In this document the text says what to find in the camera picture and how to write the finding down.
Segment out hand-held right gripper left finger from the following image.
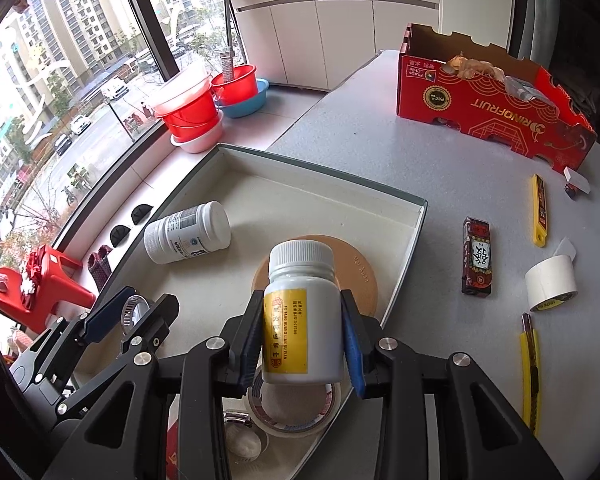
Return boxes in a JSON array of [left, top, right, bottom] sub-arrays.
[[42, 290, 266, 480]]

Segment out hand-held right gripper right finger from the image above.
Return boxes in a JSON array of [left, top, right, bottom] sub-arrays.
[[340, 289, 564, 480]]

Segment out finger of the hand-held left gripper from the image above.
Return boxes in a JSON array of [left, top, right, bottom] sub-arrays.
[[9, 285, 141, 397], [54, 293, 182, 422]]

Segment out metal hose clamp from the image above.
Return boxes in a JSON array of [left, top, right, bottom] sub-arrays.
[[223, 409, 269, 462], [119, 295, 151, 332]]

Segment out white bottle yellow label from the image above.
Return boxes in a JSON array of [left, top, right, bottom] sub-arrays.
[[261, 239, 345, 386]]

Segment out clear tape roll striped core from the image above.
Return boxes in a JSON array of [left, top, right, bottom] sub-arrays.
[[247, 379, 342, 437]]

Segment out shallow grey tray box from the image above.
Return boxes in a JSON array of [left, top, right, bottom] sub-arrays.
[[74, 143, 428, 480]]

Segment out dark red slippers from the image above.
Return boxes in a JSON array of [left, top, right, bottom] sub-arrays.
[[87, 245, 114, 287]]

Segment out red plastic stool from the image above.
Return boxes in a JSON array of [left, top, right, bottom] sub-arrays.
[[0, 244, 96, 334]]

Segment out white bottle grey label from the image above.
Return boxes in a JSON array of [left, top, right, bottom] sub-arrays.
[[143, 200, 231, 265]]

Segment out dark red small box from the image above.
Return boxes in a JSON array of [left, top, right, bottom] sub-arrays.
[[460, 216, 495, 297]]

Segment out yellow utility knife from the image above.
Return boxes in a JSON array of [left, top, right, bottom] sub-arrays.
[[518, 312, 544, 437]]

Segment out pink basin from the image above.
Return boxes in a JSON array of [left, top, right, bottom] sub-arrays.
[[169, 109, 225, 155]]

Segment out white tape roll yellow core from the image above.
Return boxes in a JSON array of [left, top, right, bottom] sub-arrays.
[[524, 254, 579, 313]]

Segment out stack of red buckets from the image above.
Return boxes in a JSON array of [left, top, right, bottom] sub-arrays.
[[151, 72, 219, 144]]

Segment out yellow blade case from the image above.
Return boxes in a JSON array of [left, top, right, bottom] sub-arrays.
[[531, 173, 551, 247]]

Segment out white paper scrap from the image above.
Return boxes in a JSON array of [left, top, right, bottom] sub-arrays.
[[553, 237, 577, 264]]

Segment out blue basin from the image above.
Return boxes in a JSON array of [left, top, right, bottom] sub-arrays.
[[214, 78, 270, 119]]

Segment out red cardboard fruit box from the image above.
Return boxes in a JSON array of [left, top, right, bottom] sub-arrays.
[[396, 23, 598, 175]]

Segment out small white box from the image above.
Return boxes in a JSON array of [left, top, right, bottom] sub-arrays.
[[563, 166, 591, 196]]

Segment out crumpled tan bag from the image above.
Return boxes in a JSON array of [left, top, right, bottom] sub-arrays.
[[446, 52, 507, 82]]

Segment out silver foil packet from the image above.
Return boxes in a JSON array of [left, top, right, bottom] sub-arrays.
[[502, 74, 537, 102]]

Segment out metal mop pole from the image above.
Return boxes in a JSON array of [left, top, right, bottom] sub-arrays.
[[219, 0, 237, 79]]

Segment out white cabinet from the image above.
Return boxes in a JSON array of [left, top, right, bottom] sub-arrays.
[[228, 0, 441, 92]]

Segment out tan tape ring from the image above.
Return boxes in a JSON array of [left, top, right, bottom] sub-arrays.
[[252, 233, 379, 322]]

